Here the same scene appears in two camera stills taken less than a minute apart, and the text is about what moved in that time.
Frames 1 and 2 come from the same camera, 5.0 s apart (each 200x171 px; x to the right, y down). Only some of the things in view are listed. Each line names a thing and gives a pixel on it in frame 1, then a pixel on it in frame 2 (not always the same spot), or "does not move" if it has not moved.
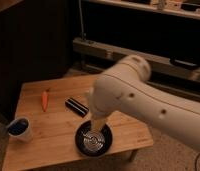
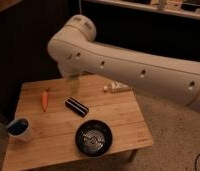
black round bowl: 93,143 does not move
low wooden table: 54,125 does not move
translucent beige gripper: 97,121 -> 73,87
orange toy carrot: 44,99 does not move
